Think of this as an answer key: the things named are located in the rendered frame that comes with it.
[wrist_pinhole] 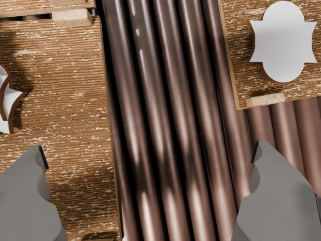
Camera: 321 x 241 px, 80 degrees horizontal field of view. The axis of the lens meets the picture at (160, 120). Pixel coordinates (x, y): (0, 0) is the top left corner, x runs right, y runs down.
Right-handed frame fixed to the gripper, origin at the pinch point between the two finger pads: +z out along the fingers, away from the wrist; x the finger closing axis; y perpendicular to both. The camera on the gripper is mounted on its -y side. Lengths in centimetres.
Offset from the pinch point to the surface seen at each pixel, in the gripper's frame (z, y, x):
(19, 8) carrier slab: 28.2, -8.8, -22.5
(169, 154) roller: 18.2, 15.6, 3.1
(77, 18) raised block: 24.7, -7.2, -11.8
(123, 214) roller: 13.1, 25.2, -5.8
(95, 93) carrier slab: 21.6, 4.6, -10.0
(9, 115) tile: 18.1, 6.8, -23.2
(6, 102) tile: 18.8, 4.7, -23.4
